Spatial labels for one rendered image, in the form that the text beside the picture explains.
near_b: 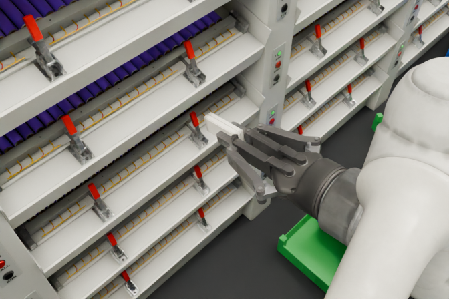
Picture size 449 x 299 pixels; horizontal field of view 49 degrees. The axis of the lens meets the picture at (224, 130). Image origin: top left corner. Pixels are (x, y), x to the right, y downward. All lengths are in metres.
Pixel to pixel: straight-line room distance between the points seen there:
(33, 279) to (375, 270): 0.76
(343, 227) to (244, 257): 1.03
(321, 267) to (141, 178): 0.74
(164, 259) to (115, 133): 0.60
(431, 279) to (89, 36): 0.57
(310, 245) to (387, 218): 1.25
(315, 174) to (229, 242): 1.04
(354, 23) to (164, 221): 0.76
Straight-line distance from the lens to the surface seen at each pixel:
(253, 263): 1.60
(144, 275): 1.42
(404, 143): 0.42
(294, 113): 1.48
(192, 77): 0.97
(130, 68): 0.97
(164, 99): 0.96
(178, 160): 1.11
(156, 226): 1.26
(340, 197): 0.59
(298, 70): 1.32
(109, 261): 1.23
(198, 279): 1.58
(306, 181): 0.62
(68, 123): 0.85
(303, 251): 1.63
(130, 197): 1.07
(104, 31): 0.80
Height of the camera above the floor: 1.45
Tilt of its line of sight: 50 degrees down
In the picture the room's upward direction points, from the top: straight up
